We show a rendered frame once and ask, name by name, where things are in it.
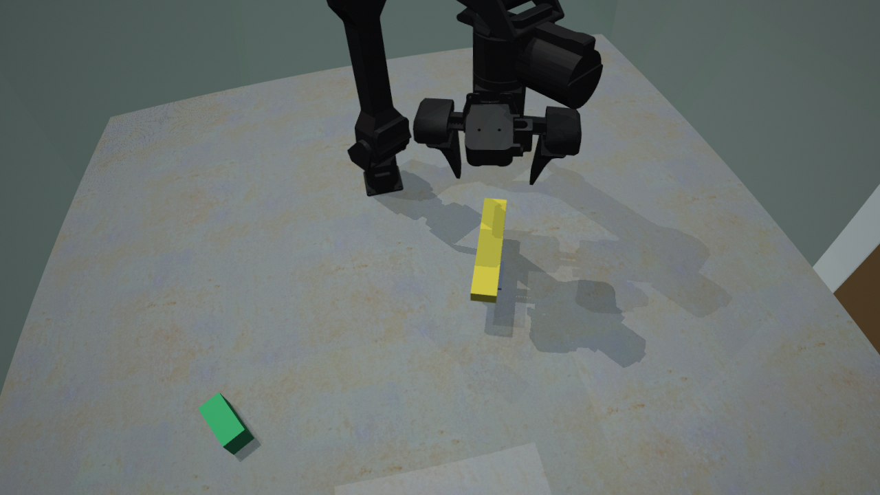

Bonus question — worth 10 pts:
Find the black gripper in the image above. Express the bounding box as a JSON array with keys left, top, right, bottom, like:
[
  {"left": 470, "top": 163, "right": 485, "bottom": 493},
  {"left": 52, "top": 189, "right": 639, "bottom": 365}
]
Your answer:
[{"left": 413, "top": 72, "right": 582, "bottom": 185}]

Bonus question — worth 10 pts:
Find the yellow bar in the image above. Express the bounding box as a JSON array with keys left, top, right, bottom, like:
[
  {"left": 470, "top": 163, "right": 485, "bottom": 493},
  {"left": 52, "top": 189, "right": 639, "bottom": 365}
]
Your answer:
[{"left": 471, "top": 198, "right": 507, "bottom": 303}]

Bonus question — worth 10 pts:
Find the green rectangular block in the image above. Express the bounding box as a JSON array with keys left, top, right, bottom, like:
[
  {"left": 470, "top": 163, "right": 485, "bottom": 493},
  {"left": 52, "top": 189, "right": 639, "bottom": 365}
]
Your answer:
[{"left": 198, "top": 392, "right": 255, "bottom": 454}]

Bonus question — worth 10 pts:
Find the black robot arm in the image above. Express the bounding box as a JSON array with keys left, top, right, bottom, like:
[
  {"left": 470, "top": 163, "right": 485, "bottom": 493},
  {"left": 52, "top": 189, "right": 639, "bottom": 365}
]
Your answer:
[{"left": 327, "top": 0, "right": 603, "bottom": 197}]

